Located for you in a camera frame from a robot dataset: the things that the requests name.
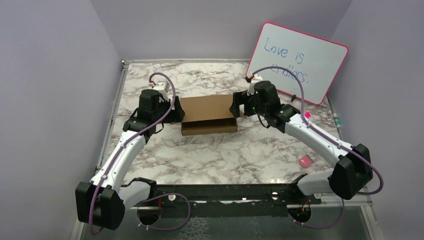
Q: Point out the pink framed whiteboard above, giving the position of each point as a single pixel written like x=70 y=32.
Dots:
x=303 y=65

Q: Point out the pink eraser block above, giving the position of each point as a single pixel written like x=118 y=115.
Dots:
x=305 y=161

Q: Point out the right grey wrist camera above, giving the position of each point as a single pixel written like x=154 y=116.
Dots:
x=252 y=80

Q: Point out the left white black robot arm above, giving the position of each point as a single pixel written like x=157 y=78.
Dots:
x=104 y=200

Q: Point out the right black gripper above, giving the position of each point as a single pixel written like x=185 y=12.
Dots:
x=240 y=98

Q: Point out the green capped marker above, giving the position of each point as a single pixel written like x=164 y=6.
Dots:
x=336 y=120

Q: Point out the aluminium table frame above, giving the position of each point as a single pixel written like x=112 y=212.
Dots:
x=273 y=195

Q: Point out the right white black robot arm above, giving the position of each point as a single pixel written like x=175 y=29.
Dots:
x=351 y=165

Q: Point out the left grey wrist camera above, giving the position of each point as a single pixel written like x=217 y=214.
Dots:
x=162 y=87

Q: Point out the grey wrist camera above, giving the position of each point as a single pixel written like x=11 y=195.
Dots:
x=162 y=87
x=252 y=80

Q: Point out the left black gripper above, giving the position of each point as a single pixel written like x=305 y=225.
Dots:
x=176 y=115

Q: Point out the brown cardboard box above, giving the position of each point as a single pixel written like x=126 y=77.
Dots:
x=207 y=115

